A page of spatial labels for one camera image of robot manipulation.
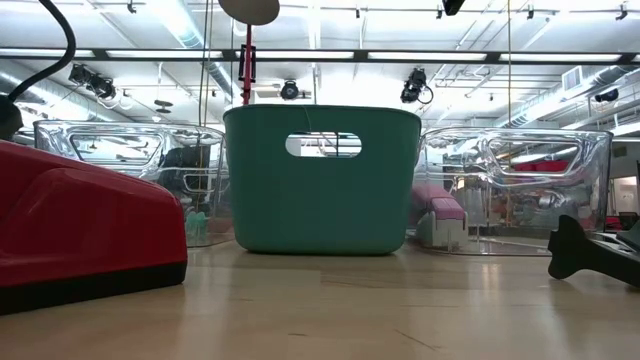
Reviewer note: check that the teal plastic bin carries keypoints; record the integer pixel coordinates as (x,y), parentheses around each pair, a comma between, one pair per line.
(320,210)

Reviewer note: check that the red stapler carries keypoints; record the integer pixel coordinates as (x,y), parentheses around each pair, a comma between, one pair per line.
(90,225)

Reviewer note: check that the clear plastic bin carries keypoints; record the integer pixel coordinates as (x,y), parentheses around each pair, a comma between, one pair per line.
(525,150)
(125,150)

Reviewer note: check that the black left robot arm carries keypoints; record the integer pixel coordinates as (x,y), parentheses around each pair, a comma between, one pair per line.
(9,117)

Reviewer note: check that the red desk lamp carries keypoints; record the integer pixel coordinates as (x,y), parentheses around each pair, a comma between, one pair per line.
(247,95)

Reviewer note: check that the black ceiling spotlight pair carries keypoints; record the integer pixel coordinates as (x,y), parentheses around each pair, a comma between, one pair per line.
(100,87)

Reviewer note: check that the small black ceiling device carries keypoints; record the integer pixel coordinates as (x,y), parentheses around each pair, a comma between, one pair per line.
(606,95)

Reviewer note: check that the pink stapler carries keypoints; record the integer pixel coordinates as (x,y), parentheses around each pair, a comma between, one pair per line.
(440,207)

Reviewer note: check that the black metal rig frame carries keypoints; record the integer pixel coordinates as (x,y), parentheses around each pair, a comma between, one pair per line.
(493,56)

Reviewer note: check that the dark ceiling disc fixture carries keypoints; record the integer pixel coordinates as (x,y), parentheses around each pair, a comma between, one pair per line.
(163,104)

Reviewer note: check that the round black hanging camera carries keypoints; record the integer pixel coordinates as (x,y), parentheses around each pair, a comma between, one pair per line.
(289,91)

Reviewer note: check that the black staple remover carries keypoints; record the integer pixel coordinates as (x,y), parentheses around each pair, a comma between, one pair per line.
(575,250)

